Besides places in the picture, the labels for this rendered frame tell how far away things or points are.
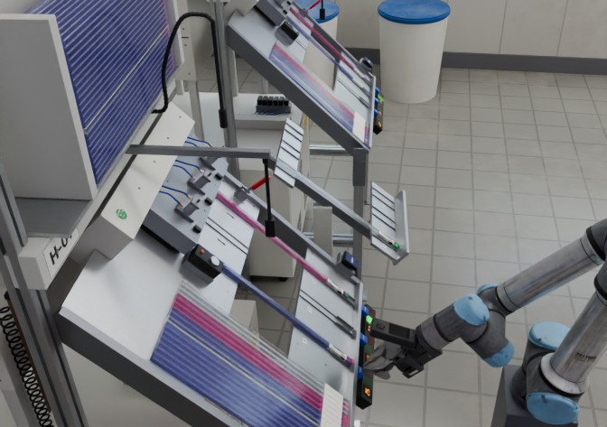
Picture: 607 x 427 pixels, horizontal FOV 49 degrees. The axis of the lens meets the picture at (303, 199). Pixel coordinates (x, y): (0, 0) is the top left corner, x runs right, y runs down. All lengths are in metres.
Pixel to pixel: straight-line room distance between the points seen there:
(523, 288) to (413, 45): 2.92
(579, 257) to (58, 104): 1.14
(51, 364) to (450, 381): 1.75
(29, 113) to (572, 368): 1.25
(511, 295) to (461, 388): 1.03
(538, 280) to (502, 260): 1.61
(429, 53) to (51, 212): 3.55
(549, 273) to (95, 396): 1.19
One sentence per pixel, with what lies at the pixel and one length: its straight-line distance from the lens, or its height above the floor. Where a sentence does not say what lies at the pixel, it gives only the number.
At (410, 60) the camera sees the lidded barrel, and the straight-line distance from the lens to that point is 4.47.
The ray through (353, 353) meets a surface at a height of 0.73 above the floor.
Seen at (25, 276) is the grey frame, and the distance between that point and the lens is 1.17.
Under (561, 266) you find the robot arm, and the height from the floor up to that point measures 1.02.
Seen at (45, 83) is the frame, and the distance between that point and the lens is 1.13.
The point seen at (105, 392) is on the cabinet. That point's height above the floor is 0.62.
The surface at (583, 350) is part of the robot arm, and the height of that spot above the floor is 0.90.
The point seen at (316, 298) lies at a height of 0.81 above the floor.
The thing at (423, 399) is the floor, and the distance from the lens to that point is 2.65.
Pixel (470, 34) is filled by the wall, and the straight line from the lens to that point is 5.12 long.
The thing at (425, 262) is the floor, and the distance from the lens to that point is 3.22.
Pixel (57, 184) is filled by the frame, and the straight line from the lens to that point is 1.22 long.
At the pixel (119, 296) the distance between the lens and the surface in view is 1.37.
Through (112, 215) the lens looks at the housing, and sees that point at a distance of 1.36.
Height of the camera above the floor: 2.03
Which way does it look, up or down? 34 degrees down
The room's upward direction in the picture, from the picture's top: 2 degrees counter-clockwise
